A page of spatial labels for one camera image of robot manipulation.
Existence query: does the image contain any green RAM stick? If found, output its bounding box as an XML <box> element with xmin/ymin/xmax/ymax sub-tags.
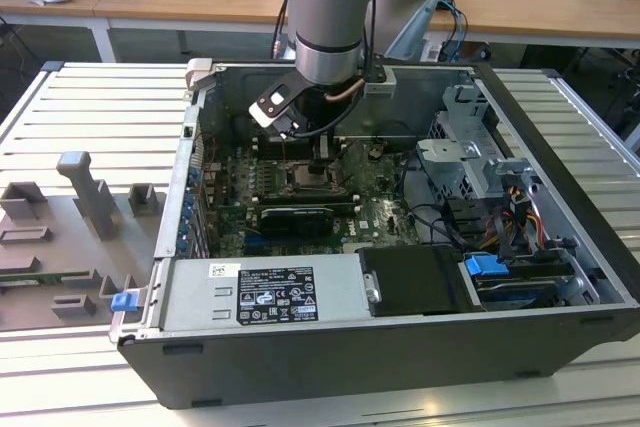
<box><xmin>0</xmin><ymin>272</ymin><xmax>94</xmax><ymax>288</ymax></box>

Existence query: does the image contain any grey power supply with label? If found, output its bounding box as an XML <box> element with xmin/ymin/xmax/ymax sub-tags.
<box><xmin>159</xmin><ymin>253</ymin><xmax>375</xmax><ymax>334</ymax></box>

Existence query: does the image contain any CPU socket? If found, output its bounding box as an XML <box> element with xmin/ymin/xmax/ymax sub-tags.
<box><xmin>281</xmin><ymin>159</ymin><xmax>331</xmax><ymax>197</ymax></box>

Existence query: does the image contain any grey metal disk bay cage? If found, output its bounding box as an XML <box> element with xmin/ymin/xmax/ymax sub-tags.
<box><xmin>414</xmin><ymin>83</ymin><xmax>542</xmax><ymax>204</ymax></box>

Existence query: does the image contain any black graphics card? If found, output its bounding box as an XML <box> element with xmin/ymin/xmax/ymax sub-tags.
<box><xmin>257</xmin><ymin>205</ymin><xmax>336</xmax><ymax>239</ymax></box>

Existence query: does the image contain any metal socket cover frame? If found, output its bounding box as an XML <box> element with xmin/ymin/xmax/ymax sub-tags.
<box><xmin>289</xmin><ymin>160</ymin><xmax>327</xmax><ymax>187</ymax></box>

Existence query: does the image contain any yellow and red wire bundle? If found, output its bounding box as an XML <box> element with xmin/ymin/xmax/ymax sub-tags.
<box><xmin>501</xmin><ymin>185</ymin><xmax>547</xmax><ymax>252</ymax></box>

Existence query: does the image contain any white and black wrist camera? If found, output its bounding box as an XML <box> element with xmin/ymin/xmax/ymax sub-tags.
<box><xmin>248</xmin><ymin>81</ymin><xmax>307</xmax><ymax>142</ymax></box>

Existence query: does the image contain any hard disk in blue carrier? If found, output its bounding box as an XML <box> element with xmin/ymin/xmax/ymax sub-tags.
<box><xmin>462</xmin><ymin>250</ymin><xmax>577</xmax><ymax>311</ymax></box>

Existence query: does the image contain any black and grey PC case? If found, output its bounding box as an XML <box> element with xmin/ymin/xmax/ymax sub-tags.
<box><xmin>108</xmin><ymin>57</ymin><xmax>640</xmax><ymax>411</ymax></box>

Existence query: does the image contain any black RAM slot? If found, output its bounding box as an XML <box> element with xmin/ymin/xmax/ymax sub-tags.
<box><xmin>253</xmin><ymin>134</ymin><xmax>347</xmax><ymax>148</ymax></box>
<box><xmin>255</xmin><ymin>187</ymin><xmax>357</xmax><ymax>201</ymax></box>
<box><xmin>253</xmin><ymin>145</ymin><xmax>348</xmax><ymax>160</ymax></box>

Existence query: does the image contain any blue case latch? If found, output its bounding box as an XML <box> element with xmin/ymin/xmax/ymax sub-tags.
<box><xmin>111</xmin><ymin>290</ymin><xmax>138</xmax><ymax>314</ymax></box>

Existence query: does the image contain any green motherboard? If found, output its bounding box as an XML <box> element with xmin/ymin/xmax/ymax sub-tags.
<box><xmin>199</xmin><ymin>139</ymin><xmax>426</xmax><ymax>256</ymax></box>

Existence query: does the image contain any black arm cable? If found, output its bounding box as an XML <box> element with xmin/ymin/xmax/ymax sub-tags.
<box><xmin>272</xmin><ymin>0</ymin><xmax>302</xmax><ymax>61</ymax></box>

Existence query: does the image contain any blue cable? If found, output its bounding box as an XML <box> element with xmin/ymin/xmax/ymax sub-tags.
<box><xmin>438</xmin><ymin>0</ymin><xmax>472</xmax><ymax>61</ymax></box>

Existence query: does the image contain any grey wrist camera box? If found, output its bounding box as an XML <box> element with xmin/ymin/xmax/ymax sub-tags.
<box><xmin>363</xmin><ymin>64</ymin><xmax>398</xmax><ymax>99</ymax></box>

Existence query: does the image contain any black looped wire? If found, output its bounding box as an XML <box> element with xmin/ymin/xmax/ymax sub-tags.
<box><xmin>405</xmin><ymin>201</ymin><xmax>469</xmax><ymax>251</ymax></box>

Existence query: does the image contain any grey-brown parts rack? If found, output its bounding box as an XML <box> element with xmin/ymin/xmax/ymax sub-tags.
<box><xmin>0</xmin><ymin>150</ymin><xmax>169</xmax><ymax>333</ymax></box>

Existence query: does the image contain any black plastic shroud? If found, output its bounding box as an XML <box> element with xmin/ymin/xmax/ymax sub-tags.
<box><xmin>358</xmin><ymin>243</ymin><xmax>482</xmax><ymax>319</ymax></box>

